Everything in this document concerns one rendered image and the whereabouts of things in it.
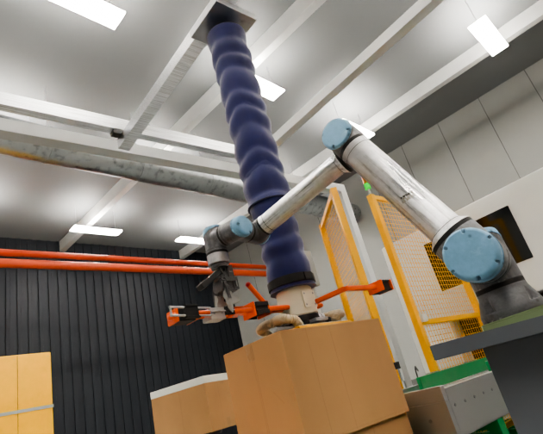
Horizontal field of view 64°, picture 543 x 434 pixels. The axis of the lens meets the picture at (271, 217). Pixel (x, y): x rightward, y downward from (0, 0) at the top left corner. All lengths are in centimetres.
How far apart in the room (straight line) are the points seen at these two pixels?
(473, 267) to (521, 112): 1045
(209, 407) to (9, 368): 578
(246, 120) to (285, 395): 137
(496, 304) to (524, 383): 23
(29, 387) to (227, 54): 739
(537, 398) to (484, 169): 1028
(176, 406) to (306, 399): 227
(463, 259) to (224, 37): 191
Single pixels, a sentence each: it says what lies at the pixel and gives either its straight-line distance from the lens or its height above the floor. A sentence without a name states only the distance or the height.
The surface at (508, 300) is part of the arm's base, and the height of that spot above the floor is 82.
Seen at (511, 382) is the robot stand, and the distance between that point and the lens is 144.
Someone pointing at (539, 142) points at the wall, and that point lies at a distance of 1139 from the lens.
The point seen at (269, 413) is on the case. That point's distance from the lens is 177.
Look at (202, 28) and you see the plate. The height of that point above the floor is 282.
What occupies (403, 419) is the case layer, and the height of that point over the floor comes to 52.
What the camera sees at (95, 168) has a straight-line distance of 764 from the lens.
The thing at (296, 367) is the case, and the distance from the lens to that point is 166.
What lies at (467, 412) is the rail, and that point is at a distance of 220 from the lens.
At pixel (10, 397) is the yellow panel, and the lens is 888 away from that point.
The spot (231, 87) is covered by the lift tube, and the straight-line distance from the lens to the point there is 248.
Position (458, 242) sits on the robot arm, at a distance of 132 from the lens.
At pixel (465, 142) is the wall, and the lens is 1188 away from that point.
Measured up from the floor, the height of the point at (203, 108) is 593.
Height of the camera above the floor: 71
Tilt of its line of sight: 22 degrees up
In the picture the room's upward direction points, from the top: 15 degrees counter-clockwise
